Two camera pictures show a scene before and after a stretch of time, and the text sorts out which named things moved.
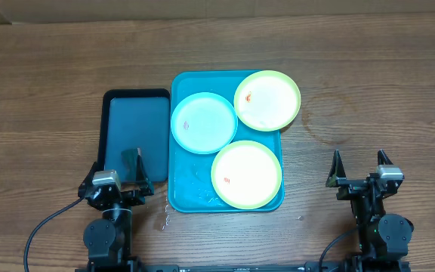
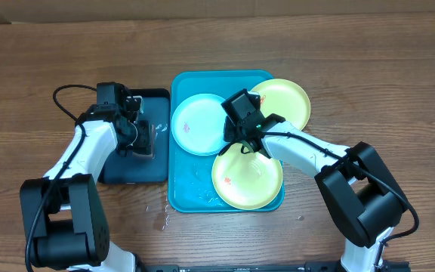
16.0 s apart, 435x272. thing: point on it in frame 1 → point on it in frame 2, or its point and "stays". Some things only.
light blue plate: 204,123 stays
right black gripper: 358,182 → 229,141
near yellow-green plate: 246,174 stays
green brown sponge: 128,165 → 135,154
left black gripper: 144,189 → 145,142
